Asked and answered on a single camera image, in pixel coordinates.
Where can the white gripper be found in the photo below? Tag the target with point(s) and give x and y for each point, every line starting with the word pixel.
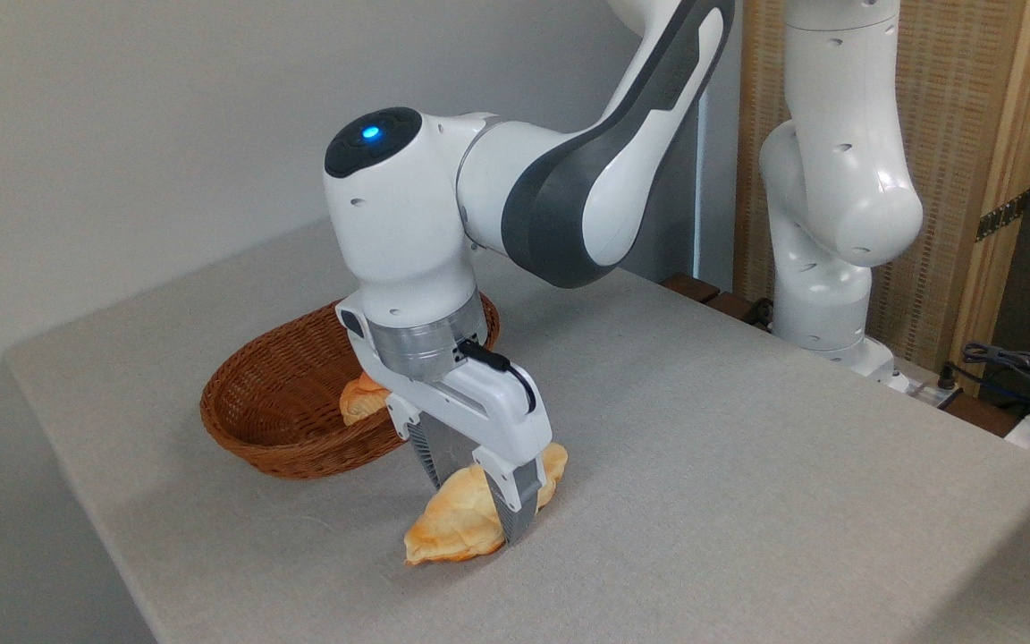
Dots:
pixel 497 411

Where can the large golden braided bread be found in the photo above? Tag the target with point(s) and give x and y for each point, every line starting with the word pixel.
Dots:
pixel 457 523

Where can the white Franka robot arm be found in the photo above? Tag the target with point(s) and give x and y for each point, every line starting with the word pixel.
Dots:
pixel 408 233

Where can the small golden bread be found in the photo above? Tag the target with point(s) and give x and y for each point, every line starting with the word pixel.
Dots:
pixel 358 402

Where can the brown wicker basket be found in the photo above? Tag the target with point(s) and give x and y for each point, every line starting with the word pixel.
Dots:
pixel 274 402

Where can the white power strip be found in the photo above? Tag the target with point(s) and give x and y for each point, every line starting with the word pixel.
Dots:
pixel 922 386

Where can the dark metal screen hinge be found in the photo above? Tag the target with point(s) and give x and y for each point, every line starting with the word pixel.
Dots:
pixel 1002 216

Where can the woven wooden folding screen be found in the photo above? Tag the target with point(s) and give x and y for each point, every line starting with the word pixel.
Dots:
pixel 962 116

